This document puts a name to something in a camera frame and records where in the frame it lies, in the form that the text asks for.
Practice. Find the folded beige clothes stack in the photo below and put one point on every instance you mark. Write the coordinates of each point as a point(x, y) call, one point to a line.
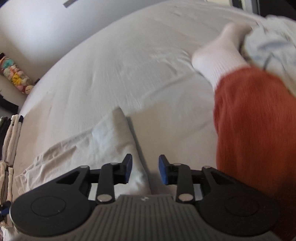
point(8, 154)

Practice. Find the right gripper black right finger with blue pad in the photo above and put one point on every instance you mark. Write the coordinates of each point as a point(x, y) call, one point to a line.
point(223, 202)

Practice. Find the orange-red trouser leg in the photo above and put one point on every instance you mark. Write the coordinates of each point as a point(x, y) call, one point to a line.
point(254, 116)

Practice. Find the plush toy column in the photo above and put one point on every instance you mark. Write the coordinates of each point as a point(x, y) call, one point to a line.
point(11, 71)

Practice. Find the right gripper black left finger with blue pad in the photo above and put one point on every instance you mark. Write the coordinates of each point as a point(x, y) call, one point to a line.
point(65, 203)

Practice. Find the black box by wall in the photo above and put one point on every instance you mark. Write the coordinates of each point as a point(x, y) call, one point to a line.
point(8, 106)

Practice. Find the beige garment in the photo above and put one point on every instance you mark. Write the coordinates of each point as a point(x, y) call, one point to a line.
point(109, 141)

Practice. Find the white sock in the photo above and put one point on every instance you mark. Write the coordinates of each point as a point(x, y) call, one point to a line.
point(222, 56)

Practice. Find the light blue garment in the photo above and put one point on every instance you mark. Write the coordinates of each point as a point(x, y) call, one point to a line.
point(271, 47)

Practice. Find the white bed sheet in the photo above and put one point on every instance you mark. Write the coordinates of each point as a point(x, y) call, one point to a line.
point(141, 64)

